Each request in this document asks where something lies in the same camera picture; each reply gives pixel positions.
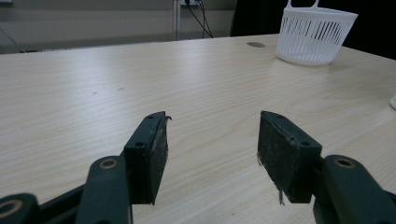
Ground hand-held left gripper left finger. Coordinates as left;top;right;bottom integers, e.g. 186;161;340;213
123;110;172;206

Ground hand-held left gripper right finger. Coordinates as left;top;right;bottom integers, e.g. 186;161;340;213
257;110;323;204

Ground white slotted plastic basket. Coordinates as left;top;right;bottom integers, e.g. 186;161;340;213
276;0;359;67

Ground dark curtain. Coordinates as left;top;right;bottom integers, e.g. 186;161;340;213
230;0;396;61

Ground black hanging cables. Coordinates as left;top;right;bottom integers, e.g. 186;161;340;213
184;0;215;39

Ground thin grey cable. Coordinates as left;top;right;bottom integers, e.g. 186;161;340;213
0;27;26;54

